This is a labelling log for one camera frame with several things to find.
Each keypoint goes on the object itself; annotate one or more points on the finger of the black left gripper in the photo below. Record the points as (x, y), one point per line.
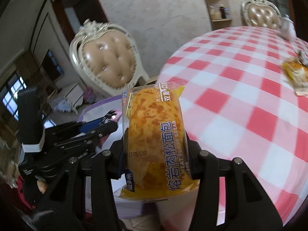
(96, 121)
(96, 131)

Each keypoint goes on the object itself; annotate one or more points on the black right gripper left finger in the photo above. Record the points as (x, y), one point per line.
(104, 213)

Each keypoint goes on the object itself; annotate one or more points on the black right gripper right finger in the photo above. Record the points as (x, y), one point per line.
(248, 206)

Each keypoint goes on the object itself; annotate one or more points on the meat floss bread yellow pack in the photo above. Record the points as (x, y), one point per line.
(155, 143)

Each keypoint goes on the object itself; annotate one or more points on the beige tufted chair near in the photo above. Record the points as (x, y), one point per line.
(107, 59)

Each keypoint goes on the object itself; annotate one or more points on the beige tufted chair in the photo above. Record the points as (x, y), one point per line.
(260, 13)
(107, 59)

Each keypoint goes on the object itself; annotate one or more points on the pink checkered tablecloth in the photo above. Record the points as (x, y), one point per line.
(237, 102)

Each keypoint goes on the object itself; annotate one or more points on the bag of food on shelf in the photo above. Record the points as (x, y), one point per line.
(215, 13)

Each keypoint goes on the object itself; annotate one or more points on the dark bottle on shelf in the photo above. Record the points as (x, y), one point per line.
(222, 11)

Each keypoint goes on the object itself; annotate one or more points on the wooden corner shelf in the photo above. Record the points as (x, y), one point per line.
(217, 4)

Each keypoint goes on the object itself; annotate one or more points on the white ceramic teapot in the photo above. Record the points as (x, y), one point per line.
(287, 30)

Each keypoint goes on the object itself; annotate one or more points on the beige tufted chair far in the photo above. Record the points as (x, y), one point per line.
(260, 13)

